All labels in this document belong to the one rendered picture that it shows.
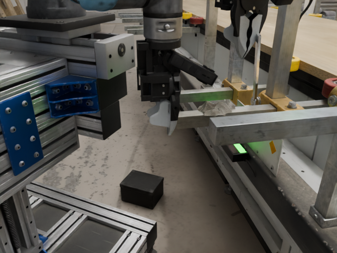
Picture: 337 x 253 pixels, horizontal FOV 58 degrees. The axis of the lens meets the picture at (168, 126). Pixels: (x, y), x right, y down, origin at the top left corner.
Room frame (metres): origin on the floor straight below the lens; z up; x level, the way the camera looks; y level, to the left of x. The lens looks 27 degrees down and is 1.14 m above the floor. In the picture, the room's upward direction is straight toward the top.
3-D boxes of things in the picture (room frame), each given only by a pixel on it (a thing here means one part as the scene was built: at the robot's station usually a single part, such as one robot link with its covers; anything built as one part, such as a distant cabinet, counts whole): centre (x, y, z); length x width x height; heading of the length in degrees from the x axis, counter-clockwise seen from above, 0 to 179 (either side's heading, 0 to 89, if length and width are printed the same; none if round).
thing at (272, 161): (0.73, -0.23, 0.75); 0.26 x 0.01 x 0.10; 11
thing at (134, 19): (2.38, 0.13, 0.83); 0.43 x 0.03 x 0.04; 101
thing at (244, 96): (0.93, -0.22, 0.80); 0.13 x 0.06 x 0.05; 11
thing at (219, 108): (0.64, -0.11, 0.87); 0.09 x 0.07 x 0.02; 101
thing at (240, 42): (0.67, -0.14, 1.02); 0.06 x 0.03 x 0.09; 32
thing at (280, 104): (0.69, -0.27, 0.85); 0.13 x 0.06 x 0.05; 11
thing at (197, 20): (1.93, -0.17, 0.85); 0.08 x 0.08 x 0.11
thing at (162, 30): (0.61, 0.01, 1.05); 0.08 x 0.08 x 0.05
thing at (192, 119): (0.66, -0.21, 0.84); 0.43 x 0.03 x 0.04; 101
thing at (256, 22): (0.69, -0.17, 1.02); 0.06 x 0.03 x 0.09; 32
